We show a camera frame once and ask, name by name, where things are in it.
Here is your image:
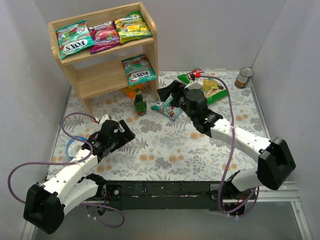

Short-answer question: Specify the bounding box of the teal Fox's mint bag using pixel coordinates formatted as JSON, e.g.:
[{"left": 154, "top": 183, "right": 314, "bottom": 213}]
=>
[
  {"left": 55, "top": 19, "right": 94, "bottom": 60},
  {"left": 121, "top": 54, "right": 157, "bottom": 86},
  {"left": 151, "top": 94, "right": 182, "bottom": 121}
]

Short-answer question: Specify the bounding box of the yellow green Fox's bag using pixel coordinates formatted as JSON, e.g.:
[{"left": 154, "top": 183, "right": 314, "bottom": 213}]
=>
[{"left": 114, "top": 11, "right": 153, "bottom": 44}]

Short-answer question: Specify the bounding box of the purple Fox's berries bag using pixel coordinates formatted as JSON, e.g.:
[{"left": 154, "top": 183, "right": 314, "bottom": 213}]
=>
[{"left": 88, "top": 21, "right": 121, "bottom": 54}]

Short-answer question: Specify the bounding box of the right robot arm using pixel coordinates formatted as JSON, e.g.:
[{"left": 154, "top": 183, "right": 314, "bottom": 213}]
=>
[{"left": 157, "top": 80, "right": 296, "bottom": 198}]

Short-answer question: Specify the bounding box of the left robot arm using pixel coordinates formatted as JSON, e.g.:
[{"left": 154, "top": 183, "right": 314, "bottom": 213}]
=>
[{"left": 23, "top": 116, "right": 135, "bottom": 234}]

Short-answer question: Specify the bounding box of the wooden two-tier shelf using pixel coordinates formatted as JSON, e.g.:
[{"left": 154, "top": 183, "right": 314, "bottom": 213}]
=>
[{"left": 48, "top": 1, "right": 159, "bottom": 115}]

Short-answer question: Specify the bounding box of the green Chuba chips bag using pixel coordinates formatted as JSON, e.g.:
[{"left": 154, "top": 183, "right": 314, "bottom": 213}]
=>
[{"left": 177, "top": 68, "right": 228, "bottom": 105}]

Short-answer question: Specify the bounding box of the blue white tape roll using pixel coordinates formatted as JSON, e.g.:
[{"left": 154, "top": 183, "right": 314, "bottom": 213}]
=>
[{"left": 65, "top": 138, "right": 84, "bottom": 160}]

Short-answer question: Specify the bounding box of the green glass bottle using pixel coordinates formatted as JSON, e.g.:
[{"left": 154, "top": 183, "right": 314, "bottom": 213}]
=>
[{"left": 134, "top": 88, "right": 147, "bottom": 116}]

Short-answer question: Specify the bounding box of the orange snack packet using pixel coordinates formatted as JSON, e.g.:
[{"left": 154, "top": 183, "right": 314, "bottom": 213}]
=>
[{"left": 123, "top": 83, "right": 145, "bottom": 99}]

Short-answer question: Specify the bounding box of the tin can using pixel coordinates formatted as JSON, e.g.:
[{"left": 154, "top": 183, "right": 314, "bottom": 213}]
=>
[{"left": 234, "top": 67, "right": 254, "bottom": 89}]

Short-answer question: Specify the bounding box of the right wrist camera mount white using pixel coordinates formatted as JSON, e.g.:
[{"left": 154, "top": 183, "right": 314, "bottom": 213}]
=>
[{"left": 185, "top": 72, "right": 203, "bottom": 90}]

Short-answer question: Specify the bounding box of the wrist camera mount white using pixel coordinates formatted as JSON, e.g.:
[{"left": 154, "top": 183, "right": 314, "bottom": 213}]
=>
[
  {"left": 94, "top": 114, "right": 112, "bottom": 126},
  {"left": 185, "top": 72, "right": 203, "bottom": 90}
]

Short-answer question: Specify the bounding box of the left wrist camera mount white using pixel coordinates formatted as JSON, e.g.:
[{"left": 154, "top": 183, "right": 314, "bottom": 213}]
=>
[{"left": 94, "top": 114, "right": 112, "bottom": 126}]

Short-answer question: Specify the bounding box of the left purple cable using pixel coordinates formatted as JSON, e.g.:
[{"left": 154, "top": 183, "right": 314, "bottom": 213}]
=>
[{"left": 7, "top": 112, "right": 125, "bottom": 228}]

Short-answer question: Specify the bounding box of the purple cable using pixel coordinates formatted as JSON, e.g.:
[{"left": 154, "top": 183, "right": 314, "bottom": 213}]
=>
[
  {"left": 7, "top": 112, "right": 125, "bottom": 228},
  {"left": 197, "top": 73, "right": 260, "bottom": 218}
]

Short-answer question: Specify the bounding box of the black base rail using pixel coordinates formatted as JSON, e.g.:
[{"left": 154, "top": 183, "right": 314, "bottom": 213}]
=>
[{"left": 77, "top": 179, "right": 256, "bottom": 212}]

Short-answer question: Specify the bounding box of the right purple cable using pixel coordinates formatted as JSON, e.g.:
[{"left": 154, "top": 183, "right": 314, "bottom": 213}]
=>
[{"left": 197, "top": 73, "right": 260, "bottom": 218}]

